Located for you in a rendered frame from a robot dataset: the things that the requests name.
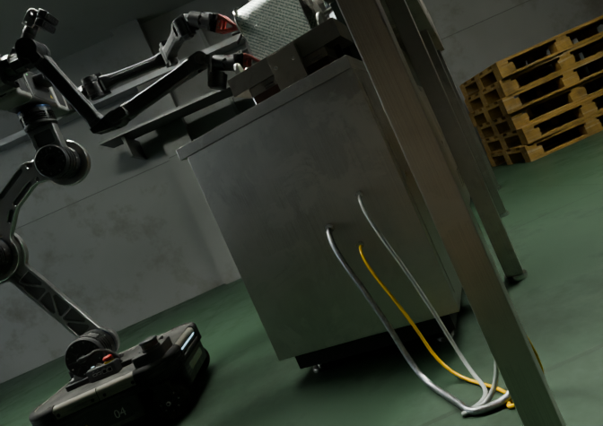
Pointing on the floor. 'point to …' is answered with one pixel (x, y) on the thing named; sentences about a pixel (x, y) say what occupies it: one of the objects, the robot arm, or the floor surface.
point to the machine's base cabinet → (292, 295)
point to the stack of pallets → (539, 97)
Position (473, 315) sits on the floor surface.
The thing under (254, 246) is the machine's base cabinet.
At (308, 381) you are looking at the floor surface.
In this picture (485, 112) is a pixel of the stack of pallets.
